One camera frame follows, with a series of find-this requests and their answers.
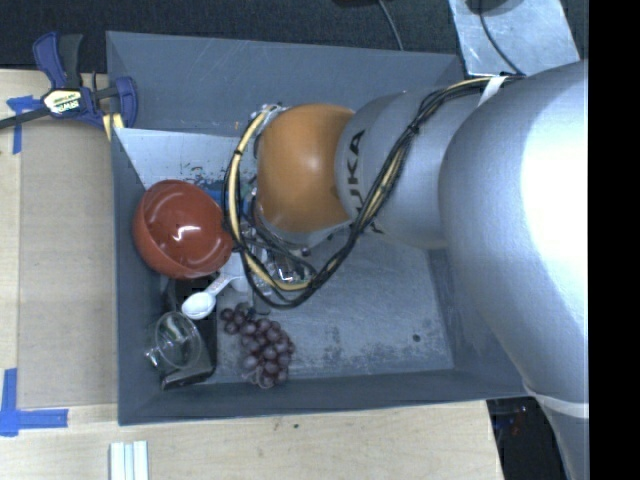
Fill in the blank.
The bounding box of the purple toy grape bunch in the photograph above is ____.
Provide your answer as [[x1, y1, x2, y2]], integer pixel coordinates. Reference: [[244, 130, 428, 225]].
[[219, 302, 297, 390]]

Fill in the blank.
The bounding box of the white plastic spoon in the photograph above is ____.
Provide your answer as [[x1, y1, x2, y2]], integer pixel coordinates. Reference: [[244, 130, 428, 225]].
[[180, 273, 241, 321]]

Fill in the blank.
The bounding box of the grey metal bin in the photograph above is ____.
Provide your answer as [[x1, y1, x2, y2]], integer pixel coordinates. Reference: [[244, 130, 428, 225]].
[[104, 30, 529, 427]]

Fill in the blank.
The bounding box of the red bowl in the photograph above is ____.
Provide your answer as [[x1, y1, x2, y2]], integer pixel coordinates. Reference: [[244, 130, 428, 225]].
[[131, 178, 235, 281]]

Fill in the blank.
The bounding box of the clear glass cup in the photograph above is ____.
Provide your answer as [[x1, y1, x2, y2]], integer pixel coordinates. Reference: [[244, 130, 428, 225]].
[[144, 310, 203, 371]]

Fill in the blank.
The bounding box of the pale wood flat board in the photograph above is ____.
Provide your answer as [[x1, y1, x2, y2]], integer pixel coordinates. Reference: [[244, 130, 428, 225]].
[[17, 121, 120, 410]]

